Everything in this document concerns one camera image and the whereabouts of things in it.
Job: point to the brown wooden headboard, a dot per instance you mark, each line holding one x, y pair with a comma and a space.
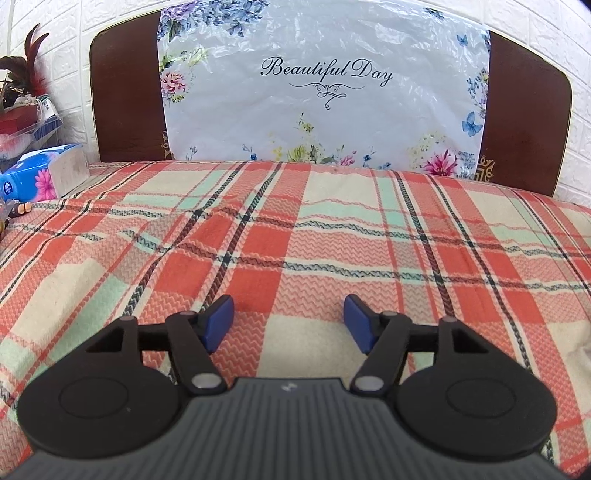
524, 140

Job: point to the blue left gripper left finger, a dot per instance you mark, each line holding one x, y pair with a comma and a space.
215, 321

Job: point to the red feather decoration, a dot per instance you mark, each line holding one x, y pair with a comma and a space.
23, 76

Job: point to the clear plastic container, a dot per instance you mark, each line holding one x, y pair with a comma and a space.
28, 126

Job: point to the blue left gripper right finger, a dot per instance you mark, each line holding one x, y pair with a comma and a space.
362, 321

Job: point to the red plaid bed sheet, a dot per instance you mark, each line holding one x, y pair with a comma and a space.
288, 242

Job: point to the blue tissue pack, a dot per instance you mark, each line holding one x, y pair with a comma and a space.
45, 174

